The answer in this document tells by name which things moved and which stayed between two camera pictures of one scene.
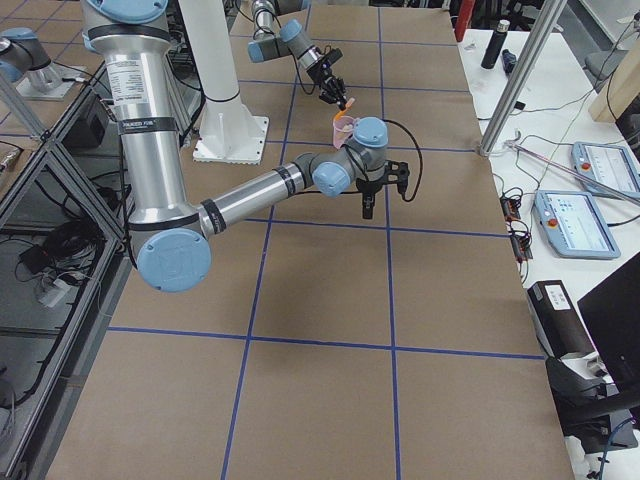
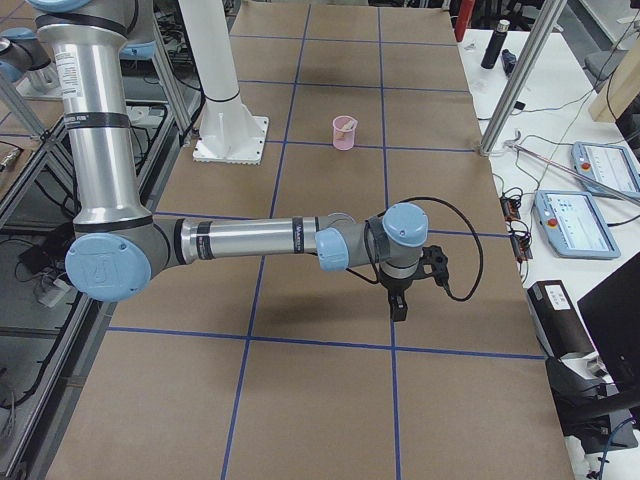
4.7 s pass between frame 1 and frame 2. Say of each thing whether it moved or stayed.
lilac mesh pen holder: stayed
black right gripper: moved
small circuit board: stayed
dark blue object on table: stayed
